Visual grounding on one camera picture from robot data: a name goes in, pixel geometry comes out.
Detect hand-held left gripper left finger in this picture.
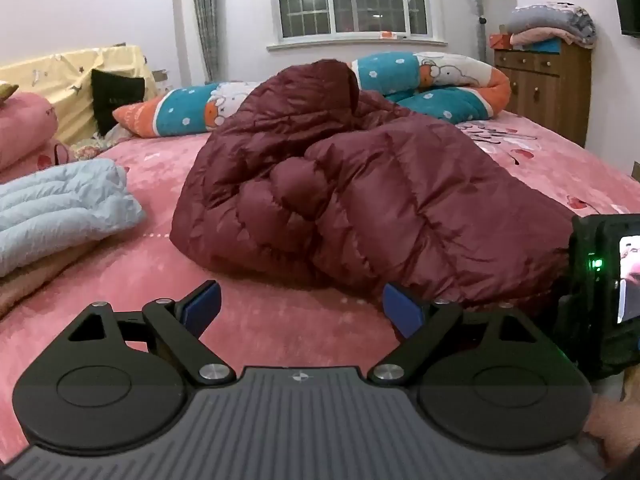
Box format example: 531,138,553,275
67,280,237,389

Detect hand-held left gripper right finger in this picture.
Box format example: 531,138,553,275
367,281,544,389

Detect maroon down jacket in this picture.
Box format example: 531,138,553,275
170,58,576,312

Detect pink plush bed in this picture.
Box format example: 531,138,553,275
0,107,640,461

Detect beige folded blanket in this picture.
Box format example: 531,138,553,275
0,237,108,319

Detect floral patterned cloth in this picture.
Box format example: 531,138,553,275
69,124,134,159

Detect wooden cabinet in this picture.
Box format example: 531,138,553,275
494,40,593,149

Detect black cushion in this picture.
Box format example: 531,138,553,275
91,68,147,137

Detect rolled cartoon rabbit quilt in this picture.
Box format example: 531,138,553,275
112,52,512,139

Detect blue mat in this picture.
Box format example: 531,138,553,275
525,39,564,55

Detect pink stacked pillows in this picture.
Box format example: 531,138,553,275
0,91,59,171

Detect pale pink folded blanket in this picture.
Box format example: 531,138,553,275
510,27,569,47

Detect yellow star-print cover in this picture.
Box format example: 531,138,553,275
0,45,157,146

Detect grey folded blanket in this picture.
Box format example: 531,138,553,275
507,2,597,50

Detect grey checked curtain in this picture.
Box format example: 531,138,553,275
187,0,220,84
457,0,489,61

